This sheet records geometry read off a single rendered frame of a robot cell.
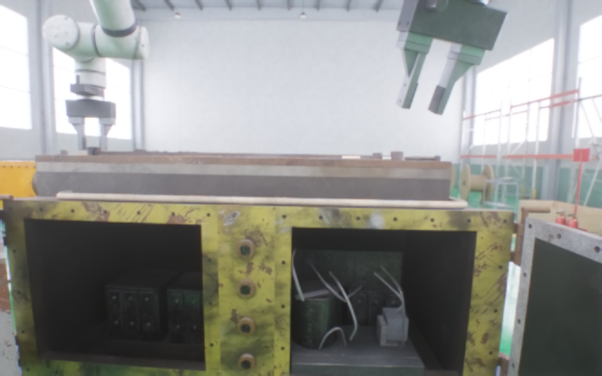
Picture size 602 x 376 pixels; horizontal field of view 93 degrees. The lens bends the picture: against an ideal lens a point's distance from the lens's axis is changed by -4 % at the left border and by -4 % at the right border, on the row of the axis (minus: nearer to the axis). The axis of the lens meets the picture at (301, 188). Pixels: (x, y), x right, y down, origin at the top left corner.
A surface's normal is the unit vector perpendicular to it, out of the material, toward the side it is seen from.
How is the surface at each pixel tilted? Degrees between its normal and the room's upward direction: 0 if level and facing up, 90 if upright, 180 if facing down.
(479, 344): 90
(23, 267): 90
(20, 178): 90
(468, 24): 113
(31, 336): 90
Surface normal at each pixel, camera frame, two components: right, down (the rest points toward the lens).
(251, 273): -0.04, 0.10
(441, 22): 0.07, 0.49
